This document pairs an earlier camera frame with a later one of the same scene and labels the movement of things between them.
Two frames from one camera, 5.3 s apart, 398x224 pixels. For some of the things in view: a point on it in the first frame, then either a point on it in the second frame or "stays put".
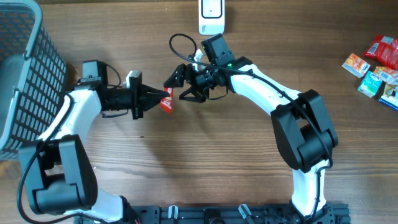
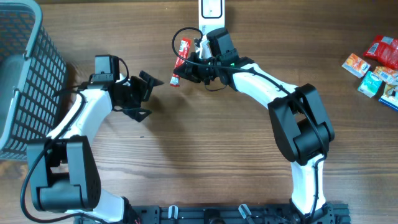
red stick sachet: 166,102 → 182,56
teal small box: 370,84 stays put
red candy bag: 384,49 stays put
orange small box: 356,65 stays put
